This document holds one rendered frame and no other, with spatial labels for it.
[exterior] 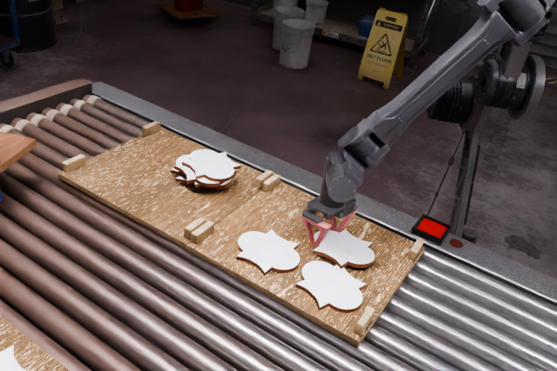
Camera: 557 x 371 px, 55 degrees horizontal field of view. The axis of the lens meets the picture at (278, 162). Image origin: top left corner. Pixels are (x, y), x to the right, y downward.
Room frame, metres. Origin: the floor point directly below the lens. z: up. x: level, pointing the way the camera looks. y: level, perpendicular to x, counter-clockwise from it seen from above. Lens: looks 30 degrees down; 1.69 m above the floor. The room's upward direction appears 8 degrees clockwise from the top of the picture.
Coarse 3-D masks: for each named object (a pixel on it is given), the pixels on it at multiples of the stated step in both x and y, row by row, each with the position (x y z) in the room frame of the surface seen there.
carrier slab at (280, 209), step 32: (288, 192) 1.14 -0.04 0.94; (224, 224) 0.97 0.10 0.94; (256, 224) 0.99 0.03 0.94; (288, 224) 1.00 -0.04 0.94; (352, 224) 1.04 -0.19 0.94; (224, 256) 0.87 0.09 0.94; (320, 256) 0.91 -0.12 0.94; (384, 256) 0.94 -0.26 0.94; (256, 288) 0.80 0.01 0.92; (288, 288) 0.80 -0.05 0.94; (384, 288) 0.83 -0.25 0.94; (320, 320) 0.73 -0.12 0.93; (352, 320) 0.73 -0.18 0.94
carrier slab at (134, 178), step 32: (96, 160) 1.17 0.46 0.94; (128, 160) 1.19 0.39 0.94; (160, 160) 1.21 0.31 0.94; (96, 192) 1.03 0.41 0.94; (128, 192) 1.05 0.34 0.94; (160, 192) 1.06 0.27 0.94; (192, 192) 1.08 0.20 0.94; (224, 192) 1.10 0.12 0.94; (256, 192) 1.12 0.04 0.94; (160, 224) 0.94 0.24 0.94
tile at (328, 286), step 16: (304, 272) 0.84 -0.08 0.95; (320, 272) 0.84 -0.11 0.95; (336, 272) 0.85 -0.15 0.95; (304, 288) 0.79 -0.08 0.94; (320, 288) 0.80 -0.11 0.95; (336, 288) 0.80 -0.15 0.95; (352, 288) 0.81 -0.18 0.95; (320, 304) 0.75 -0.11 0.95; (336, 304) 0.76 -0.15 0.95; (352, 304) 0.77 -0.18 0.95
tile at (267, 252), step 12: (240, 240) 0.91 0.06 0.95; (252, 240) 0.92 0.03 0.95; (264, 240) 0.92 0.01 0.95; (276, 240) 0.93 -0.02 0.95; (252, 252) 0.88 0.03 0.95; (264, 252) 0.88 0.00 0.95; (276, 252) 0.89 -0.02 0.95; (288, 252) 0.89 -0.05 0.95; (252, 264) 0.85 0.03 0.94; (264, 264) 0.85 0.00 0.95; (276, 264) 0.85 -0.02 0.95; (288, 264) 0.86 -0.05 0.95
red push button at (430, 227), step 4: (424, 220) 1.11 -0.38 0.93; (428, 220) 1.11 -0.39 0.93; (420, 224) 1.09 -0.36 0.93; (424, 224) 1.09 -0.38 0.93; (428, 224) 1.09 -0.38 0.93; (432, 224) 1.09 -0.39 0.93; (436, 224) 1.09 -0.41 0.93; (440, 224) 1.10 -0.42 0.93; (420, 228) 1.07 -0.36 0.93; (424, 228) 1.07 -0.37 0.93; (428, 228) 1.08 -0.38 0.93; (432, 228) 1.08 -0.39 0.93; (436, 228) 1.08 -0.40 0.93; (440, 228) 1.08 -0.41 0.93; (444, 228) 1.08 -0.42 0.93; (428, 232) 1.06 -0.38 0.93; (432, 232) 1.06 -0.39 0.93; (436, 232) 1.06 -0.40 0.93; (440, 232) 1.07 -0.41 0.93; (444, 232) 1.07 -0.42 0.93; (436, 236) 1.05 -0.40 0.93; (440, 236) 1.05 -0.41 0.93
